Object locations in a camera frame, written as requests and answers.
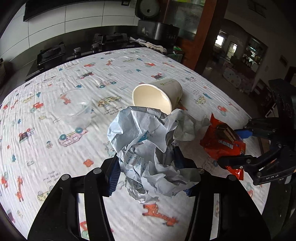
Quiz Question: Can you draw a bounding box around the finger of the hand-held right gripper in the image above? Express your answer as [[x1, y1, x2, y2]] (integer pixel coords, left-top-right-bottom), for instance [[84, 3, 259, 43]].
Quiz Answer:
[[235, 118, 278, 139], [217, 151, 275, 173]]

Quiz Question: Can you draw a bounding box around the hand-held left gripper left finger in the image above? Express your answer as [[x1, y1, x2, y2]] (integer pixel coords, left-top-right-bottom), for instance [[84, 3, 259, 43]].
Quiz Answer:
[[27, 156, 122, 241]]

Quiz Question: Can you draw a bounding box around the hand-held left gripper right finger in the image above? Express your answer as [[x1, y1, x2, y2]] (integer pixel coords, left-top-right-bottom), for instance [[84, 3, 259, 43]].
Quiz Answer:
[[172, 146, 271, 241]]

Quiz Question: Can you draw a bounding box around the orange snack packet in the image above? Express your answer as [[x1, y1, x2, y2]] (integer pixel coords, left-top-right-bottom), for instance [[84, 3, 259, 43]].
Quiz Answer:
[[199, 113, 246, 181]]

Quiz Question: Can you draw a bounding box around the grey paper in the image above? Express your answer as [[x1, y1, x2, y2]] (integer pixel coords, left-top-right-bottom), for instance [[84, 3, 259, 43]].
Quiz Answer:
[[107, 105, 212, 204]]

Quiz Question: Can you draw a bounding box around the white printed table cloth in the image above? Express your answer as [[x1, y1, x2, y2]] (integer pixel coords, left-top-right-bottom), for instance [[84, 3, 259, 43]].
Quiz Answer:
[[0, 47, 271, 241]]

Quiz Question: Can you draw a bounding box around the printed play fence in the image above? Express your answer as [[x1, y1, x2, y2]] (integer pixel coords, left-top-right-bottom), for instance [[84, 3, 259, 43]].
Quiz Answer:
[[222, 65, 257, 93]]

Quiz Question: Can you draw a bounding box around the clear plastic cup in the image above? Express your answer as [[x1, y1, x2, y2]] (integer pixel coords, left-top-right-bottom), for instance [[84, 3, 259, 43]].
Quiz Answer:
[[55, 88, 93, 129]]

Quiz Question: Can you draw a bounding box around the white paper cup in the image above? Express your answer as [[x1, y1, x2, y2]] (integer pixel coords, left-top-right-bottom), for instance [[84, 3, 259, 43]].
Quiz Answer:
[[132, 78, 183, 115]]

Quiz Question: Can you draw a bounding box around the wooden glass cabinet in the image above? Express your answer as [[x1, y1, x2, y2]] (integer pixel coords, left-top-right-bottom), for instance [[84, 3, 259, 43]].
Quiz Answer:
[[169, 0, 228, 75]]

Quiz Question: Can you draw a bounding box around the white kitchen rag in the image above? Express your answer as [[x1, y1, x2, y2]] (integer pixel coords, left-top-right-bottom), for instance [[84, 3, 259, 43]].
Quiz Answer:
[[129, 37, 167, 54]]

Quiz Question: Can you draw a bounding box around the black gas stove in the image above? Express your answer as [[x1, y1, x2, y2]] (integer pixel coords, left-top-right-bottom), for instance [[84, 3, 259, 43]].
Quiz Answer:
[[24, 32, 148, 81]]

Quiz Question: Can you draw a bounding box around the black countertop appliance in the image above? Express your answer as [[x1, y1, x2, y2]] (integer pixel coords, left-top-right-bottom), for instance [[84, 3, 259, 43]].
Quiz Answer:
[[137, 20, 180, 44]]

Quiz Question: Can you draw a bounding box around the black rice cooker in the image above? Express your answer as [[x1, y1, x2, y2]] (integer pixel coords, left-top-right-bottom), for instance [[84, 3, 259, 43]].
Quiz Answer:
[[136, 0, 162, 19]]

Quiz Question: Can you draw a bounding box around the black range hood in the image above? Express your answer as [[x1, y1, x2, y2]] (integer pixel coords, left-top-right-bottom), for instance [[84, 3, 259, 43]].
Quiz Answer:
[[23, 0, 68, 22]]

